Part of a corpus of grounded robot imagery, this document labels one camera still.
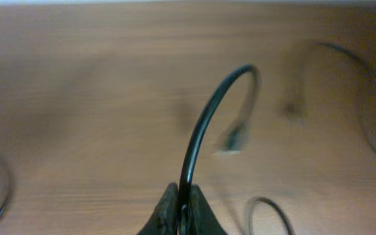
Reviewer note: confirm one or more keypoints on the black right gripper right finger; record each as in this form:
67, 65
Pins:
202, 220

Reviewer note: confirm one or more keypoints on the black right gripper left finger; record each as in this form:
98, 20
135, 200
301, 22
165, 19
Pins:
164, 219

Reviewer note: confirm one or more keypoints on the black cable long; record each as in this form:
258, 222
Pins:
234, 133

